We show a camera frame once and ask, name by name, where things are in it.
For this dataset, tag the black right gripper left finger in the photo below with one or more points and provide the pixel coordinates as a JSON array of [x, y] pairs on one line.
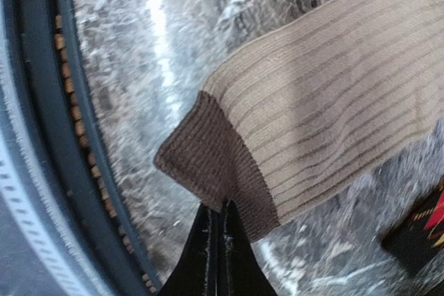
[[195, 272]]

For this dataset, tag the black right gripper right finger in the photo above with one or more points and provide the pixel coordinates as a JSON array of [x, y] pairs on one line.
[[239, 271]]

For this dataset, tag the tan brown sock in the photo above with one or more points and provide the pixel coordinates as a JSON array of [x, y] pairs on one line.
[[293, 117]]

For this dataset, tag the black argyle sock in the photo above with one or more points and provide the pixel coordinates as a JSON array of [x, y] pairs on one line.
[[418, 238]]

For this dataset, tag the white slotted cable duct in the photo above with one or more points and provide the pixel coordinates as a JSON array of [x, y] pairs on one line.
[[25, 191]]

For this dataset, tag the black table edge rail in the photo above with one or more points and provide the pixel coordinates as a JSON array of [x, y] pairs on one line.
[[43, 51]]

